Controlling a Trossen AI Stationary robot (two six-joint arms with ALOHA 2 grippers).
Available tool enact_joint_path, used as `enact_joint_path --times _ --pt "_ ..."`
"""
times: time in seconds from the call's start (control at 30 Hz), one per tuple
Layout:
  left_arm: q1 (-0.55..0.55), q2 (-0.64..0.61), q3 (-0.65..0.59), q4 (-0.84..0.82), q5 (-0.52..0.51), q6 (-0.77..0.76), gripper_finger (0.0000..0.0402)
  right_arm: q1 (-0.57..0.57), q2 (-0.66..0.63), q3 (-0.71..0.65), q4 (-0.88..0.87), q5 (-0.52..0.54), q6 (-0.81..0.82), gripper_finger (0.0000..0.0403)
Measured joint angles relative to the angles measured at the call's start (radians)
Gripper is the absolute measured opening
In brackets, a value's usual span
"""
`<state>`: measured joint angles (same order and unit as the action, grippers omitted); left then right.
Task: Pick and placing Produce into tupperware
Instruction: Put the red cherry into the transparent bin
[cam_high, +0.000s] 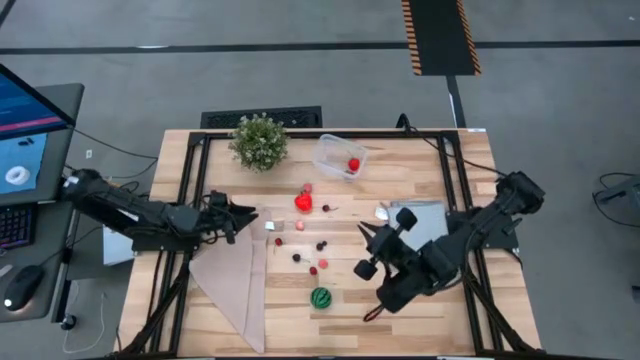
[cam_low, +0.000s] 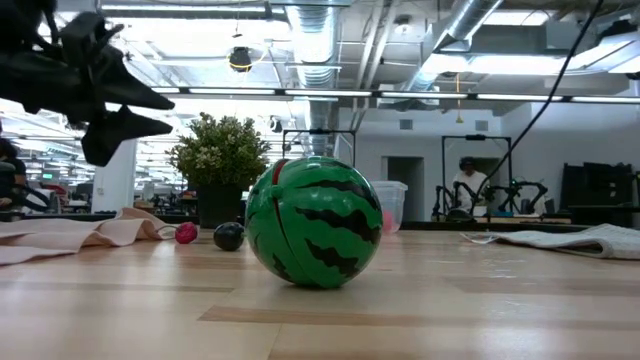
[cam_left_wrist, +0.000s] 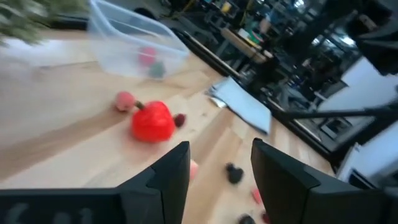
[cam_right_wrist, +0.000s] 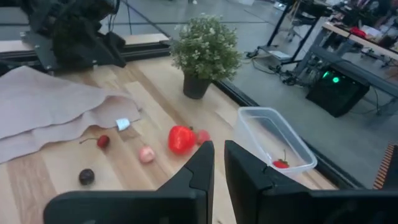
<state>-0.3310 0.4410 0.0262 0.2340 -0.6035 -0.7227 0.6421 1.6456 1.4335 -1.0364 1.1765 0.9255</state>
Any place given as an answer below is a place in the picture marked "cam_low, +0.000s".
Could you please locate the silver ventilation duct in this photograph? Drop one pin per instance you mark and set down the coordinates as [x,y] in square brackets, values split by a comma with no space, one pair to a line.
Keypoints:
[465,20]
[312,40]

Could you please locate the dark round toy fruit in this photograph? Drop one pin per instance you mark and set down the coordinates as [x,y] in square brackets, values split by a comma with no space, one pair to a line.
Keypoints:
[229,236]

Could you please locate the white pillar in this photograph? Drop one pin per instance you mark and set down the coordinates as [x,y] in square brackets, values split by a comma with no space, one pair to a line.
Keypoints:
[115,185]

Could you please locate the green potted plant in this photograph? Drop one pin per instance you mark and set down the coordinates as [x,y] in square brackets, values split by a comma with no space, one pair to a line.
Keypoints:
[220,150]

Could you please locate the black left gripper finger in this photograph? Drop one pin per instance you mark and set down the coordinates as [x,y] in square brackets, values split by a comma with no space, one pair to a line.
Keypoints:
[125,87]
[115,135]

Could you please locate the black background cabinet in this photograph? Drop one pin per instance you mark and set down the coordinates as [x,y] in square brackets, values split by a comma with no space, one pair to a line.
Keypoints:
[600,190]

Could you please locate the background black robot arm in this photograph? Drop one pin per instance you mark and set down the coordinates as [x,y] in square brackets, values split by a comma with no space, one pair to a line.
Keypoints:
[457,215]
[540,189]

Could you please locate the grey folded cloth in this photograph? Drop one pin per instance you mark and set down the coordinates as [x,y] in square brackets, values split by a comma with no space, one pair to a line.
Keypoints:
[600,240]

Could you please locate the black round ceiling device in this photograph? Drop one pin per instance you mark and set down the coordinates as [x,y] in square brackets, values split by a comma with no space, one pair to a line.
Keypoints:
[240,59]

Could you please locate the pink cloth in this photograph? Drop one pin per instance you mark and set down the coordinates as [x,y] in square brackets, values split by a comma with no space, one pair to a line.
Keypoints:
[50,235]

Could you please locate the small red toy fruit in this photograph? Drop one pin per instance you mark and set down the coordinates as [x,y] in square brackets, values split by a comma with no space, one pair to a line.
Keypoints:
[186,233]

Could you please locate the green toy watermelon ball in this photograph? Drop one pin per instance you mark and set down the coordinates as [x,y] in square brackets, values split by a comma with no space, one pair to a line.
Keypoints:
[314,225]

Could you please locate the clear plastic tupperware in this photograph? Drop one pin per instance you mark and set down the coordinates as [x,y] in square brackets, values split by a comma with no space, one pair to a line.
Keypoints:
[395,197]

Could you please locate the red toy strawberry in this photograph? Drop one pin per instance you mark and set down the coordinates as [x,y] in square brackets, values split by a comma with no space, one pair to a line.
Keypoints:
[388,221]

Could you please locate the black background frame stand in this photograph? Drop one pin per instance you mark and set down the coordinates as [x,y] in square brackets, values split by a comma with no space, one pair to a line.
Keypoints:
[475,137]

